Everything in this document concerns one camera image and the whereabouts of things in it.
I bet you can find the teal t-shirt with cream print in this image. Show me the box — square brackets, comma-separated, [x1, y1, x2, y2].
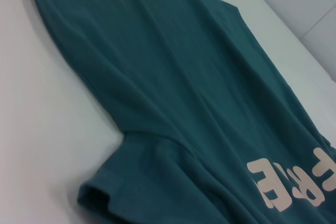
[25, 0, 336, 224]

